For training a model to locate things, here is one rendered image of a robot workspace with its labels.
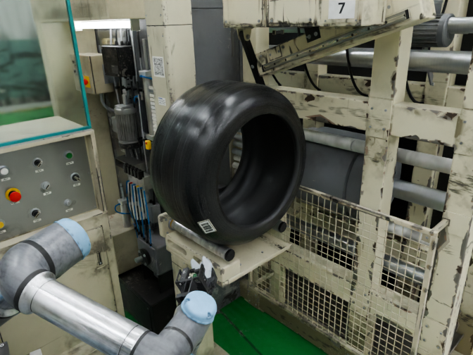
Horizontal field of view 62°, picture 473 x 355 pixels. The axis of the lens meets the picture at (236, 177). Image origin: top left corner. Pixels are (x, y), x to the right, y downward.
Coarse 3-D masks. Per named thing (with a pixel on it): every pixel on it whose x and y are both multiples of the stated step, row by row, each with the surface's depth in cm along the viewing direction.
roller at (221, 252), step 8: (176, 224) 158; (184, 232) 154; (192, 232) 151; (200, 240) 147; (208, 240) 145; (208, 248) 144; (216, 248) 141; (224, 248) 139; (224, 256) 138; (232, 256) 139
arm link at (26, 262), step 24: (0, 264) 86; (24, 264) 84; (0, 288) 83; (24, 288) 81; (48, 288) 82; (24, 312) 82; (48, 312) 79; (72, 312) 78; (96, 312) 79; (96, 336) 76; (120, 336) 75; (144, 336) 76; (168, 336) 77
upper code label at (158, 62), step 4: (152, 56) 150; (156, 56) 148; (156, 60) 149; (160, 60) 147; (156, 64) 150; (160, 64) 148; (156, 68) 151; (160, 68) 148; (156, 72) 151; (160, 72) 149; (164, 72) 147; (156, 76) 152; (160, 76) 150; (164, 76) 148
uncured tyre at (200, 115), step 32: (192, 96) 130; (224, 96) 123; (256, 96) 127; (160, 128) 130; (192, 128) 120; (224, 128) 119; (256, 128) 167; (288, 128) 156; (160, 160) 128; (192, 160) 118; (256, 160) 172; (288, 160) 161; (160, 192) 133; (192, 192) 121; (224, 192) 167; (256, 192) 169; (288, 192) 151; (192, 224) 128; (224, 224) 129; (256, 224) 143
